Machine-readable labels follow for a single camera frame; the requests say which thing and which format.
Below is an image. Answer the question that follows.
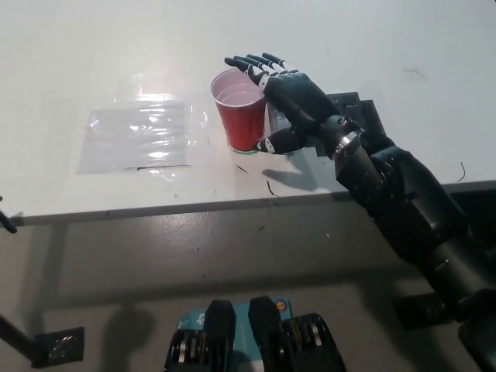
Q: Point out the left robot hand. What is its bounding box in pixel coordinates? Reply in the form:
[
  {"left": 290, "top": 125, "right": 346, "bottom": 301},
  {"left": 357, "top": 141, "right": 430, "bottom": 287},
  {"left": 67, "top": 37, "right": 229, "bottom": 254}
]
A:
[{"left": 0, "top": 195, "right": 19, "bottom": 234}]

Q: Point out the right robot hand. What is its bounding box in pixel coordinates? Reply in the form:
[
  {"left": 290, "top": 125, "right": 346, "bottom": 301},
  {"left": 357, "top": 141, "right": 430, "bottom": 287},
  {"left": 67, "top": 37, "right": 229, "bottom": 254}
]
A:
[{"left": 223, "top": 52, "right": 362, "bottom": 157}]

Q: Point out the clear pump hand soap bottle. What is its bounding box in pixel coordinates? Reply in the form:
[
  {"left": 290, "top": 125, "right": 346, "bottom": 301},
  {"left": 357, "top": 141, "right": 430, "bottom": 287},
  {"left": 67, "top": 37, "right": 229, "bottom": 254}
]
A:
[{"left": 266, "top": 101, "right": 301, "bottom": 157}]

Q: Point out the black robot torso teal top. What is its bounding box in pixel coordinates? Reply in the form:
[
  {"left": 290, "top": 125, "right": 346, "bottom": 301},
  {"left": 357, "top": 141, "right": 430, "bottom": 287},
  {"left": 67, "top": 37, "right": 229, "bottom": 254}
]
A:
[{"left": 164, "top": 296, "right": 348, "bottom": 372}]

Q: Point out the red plastic cup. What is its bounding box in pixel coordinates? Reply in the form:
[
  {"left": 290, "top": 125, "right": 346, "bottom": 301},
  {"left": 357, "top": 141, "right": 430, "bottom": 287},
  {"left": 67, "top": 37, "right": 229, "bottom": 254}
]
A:
[{"left": 210, "top": 69, "right": 269, "bottom": 152}]

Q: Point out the black tape square patch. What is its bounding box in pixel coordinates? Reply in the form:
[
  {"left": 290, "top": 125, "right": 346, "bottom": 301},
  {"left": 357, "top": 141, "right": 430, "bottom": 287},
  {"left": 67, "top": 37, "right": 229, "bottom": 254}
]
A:
[{"left": 315, "top": 91, "right": 390, "bottom": 157}]

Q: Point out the black table leg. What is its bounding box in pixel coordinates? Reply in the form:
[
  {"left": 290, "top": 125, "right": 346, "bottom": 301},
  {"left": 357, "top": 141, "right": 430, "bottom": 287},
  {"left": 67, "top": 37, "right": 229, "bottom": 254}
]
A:
[{"left": 0, "top": 312, "right": 40, "bottom": 364}]

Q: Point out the left table leg foot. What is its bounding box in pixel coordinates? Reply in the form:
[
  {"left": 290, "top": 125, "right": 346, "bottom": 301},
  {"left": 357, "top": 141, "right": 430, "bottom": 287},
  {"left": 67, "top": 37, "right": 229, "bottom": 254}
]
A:
[{"left": 32, "top": 326, "right": 86, "bottom": 369}]

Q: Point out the table leg foot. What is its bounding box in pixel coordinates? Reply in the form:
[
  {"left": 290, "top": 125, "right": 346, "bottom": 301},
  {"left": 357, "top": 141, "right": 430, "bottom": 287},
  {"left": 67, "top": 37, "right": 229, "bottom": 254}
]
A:
[
  {"left": 391, "top": 292, "right": 454, "bottom": 332},
  {"left": 32, "top": 326, "right": 86, "bottom": 369}
]

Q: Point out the clear plastic sheet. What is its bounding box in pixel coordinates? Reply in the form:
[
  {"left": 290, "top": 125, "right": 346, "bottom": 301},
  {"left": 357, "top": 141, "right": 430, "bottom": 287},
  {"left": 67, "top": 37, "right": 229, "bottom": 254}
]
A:
[{"left": 76, "top": 103, "right": 195, "bottom": 176}]

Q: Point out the right table leg foot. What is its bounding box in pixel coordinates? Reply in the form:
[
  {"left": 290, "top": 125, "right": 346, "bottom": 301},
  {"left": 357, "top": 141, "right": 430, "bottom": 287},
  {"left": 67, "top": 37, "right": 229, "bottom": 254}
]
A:
[{"left": 391, "top": 292, "right": 454, "bottom": 332}]

